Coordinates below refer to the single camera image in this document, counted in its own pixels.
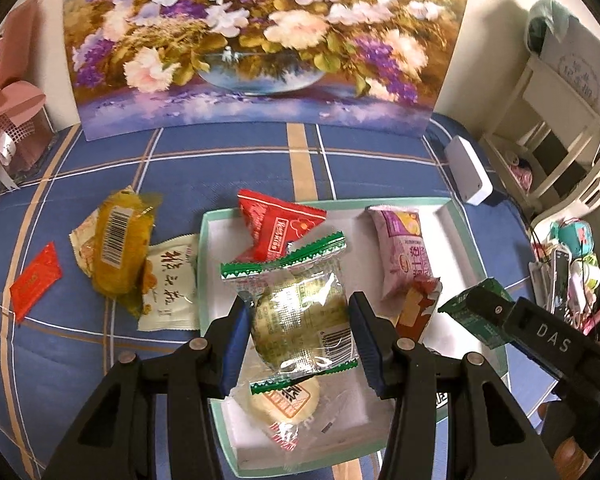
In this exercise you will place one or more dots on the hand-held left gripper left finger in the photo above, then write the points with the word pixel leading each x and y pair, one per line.
pixel 235 350

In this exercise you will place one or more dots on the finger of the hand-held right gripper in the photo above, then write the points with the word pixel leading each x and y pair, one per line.
pixel 490 305

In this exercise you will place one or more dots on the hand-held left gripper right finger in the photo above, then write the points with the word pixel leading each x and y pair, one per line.
pixel 367 355

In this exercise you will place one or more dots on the dark green snack packet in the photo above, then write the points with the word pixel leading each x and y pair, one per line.
pixel 460 310

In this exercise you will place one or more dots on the red biscuit snack packet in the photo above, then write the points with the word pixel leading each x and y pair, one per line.
pixel 420 310

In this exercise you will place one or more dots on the small round cake packet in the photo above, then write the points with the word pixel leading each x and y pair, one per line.
pixel 285 400

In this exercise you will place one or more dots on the green-edged clear cake packet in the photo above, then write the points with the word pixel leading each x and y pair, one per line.
pixel 300 310

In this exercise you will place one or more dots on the cream calligraphy snack packet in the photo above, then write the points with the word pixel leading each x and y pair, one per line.
pixel 170 290

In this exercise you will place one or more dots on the pink purple snack packet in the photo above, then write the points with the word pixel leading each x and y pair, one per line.
pixel 405 255

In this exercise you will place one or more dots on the red white-label snack packet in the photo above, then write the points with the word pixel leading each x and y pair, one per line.
pixel 275 230

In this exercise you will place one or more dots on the shallow teal cardboard box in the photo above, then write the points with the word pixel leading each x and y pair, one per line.
pixel 350 215

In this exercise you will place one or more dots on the yellow snack packet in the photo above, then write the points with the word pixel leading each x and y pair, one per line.
pixel 120 245

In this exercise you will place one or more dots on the pink marker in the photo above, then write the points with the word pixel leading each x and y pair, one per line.
pixel 596 320

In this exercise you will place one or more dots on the grey flat case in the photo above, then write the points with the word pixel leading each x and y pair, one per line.
pixel 540 282

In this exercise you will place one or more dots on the white cup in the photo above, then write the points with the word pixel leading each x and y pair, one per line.
pixel 586 275

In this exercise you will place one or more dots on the teal toy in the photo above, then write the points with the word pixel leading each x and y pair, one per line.
pixel 575 232

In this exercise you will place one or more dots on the blue plaid tablecloth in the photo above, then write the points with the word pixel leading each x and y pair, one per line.
pixel 105 360

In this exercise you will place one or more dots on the pink round object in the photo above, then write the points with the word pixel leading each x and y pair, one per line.
pixel 519 172

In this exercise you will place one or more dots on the white power adapter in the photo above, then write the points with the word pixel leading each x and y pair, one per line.
pixel 467 170

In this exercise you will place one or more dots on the white wooden chair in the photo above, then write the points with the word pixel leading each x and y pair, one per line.
pixel 535 80

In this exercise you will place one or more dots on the white printed paper bag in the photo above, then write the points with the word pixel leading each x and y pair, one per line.
pixel 580 70

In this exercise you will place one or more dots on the green plastic bag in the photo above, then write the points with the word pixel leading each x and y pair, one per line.
pixel 542 30

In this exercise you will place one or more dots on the flower painting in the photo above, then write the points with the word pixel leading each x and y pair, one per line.
pixel 260 35

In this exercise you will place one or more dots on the pink wrapped flower bouquet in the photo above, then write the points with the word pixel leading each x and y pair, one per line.
pixel 10 105

